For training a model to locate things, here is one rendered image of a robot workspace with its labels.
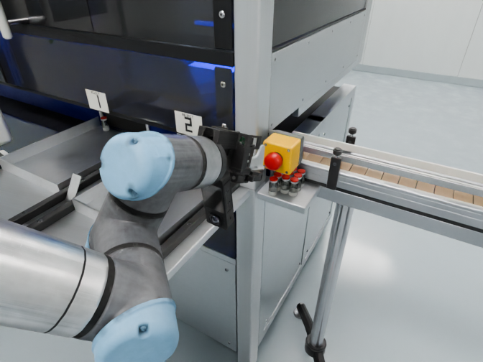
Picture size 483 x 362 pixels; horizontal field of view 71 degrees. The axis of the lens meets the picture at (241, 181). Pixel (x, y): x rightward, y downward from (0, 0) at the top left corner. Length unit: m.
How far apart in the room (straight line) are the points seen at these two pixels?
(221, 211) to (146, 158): 0.22
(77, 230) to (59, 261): 0.51
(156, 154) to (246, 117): 0.43
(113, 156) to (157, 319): 0.17
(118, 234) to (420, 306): 1.66
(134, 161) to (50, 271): 0.13
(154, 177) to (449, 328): 1.67
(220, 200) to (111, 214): 0.18
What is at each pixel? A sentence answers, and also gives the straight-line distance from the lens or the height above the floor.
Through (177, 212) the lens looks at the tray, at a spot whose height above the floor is 0.88.
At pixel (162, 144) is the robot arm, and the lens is 0.38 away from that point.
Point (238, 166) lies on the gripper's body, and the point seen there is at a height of 1.10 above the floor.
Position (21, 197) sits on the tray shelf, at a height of 0.88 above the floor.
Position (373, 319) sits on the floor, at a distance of 1.77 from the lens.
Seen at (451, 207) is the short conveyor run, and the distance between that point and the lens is 0.86.
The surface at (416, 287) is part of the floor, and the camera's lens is 1.97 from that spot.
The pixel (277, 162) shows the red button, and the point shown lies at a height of 1.00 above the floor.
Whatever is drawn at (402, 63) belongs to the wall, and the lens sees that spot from 5.38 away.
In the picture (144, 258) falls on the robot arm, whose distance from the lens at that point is 0.37.
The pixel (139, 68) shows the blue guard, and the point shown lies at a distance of 0.94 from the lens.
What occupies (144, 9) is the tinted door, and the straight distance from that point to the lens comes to 0.89.
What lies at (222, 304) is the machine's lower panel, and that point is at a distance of 1.28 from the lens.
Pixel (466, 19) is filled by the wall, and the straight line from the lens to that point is 5.26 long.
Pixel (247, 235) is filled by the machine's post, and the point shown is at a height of 0.72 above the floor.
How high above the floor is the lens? 1.37
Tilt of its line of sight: 33 degrees down
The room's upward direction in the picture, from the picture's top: straight up
